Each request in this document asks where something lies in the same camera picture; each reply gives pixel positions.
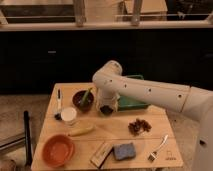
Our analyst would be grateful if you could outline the black bar beside table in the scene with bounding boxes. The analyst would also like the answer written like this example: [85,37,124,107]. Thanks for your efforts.
[24,111,32,169]

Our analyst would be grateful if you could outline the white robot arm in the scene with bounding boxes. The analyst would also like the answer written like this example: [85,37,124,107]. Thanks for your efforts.
[92,60,213,171]

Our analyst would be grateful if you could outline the orange bowl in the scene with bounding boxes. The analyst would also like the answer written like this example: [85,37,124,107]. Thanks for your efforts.
[42,134,75,168]

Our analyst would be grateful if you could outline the brown dried fruit pile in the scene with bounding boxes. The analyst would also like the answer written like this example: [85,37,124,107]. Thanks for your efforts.
[128,118,152,136]

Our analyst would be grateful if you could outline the dark maroon bowl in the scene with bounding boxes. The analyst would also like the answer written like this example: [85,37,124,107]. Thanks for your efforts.
[72,90,94,112]

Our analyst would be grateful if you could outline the green plastic tray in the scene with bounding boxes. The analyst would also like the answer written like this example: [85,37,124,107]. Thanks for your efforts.
[116,74,152,112]

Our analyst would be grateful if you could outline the wooden block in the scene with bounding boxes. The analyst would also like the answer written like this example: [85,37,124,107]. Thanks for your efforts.
[90,141,113,169]

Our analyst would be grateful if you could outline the green utensil in bowl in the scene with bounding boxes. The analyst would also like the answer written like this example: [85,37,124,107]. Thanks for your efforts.
[80,87,92,107]

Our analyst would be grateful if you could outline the white cup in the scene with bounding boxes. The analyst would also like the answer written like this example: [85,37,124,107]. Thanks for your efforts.
[61,107,77,125]

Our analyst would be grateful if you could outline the black and white marker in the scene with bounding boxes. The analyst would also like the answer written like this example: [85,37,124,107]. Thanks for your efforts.
[55,89,62,120]

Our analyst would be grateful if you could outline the blue sponge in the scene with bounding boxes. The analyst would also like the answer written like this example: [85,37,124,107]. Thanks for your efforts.
[113,143,136,161]

